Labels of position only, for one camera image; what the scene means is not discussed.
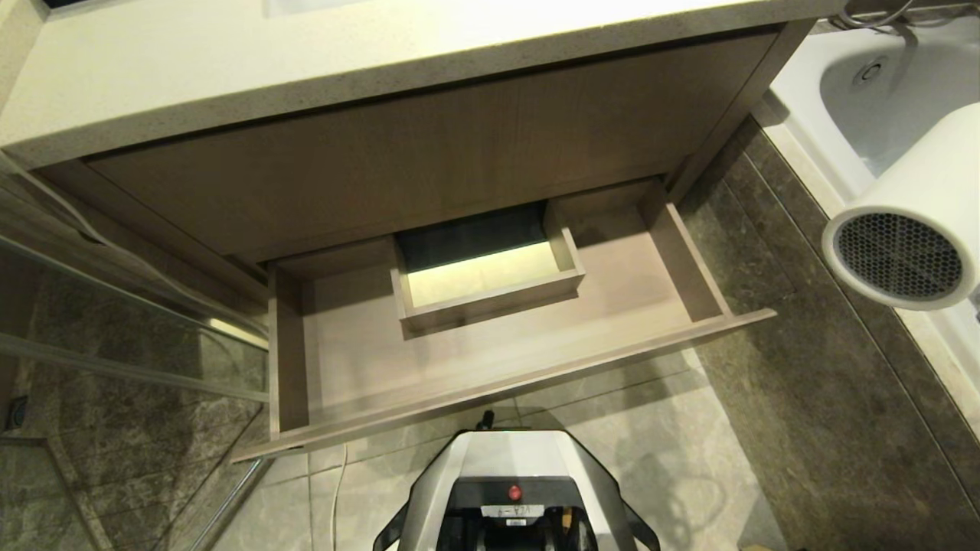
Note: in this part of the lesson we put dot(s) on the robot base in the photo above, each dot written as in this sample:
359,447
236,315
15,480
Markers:
513,490

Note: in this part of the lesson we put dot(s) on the glass shower door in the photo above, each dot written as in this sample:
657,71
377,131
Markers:
115,367

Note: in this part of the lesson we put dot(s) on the white hair dryer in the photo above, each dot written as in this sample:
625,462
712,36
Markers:
919,222

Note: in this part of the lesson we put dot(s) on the wooden vanity cabinet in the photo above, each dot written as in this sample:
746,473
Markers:
306,84

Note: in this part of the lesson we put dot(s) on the closed wooden drawer front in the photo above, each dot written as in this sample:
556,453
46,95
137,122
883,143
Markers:
429,145

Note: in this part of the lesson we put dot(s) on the open wooden drawer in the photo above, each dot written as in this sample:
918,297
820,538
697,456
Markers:
490,360

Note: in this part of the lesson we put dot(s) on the white bathtub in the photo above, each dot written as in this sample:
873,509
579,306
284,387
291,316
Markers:
880,99

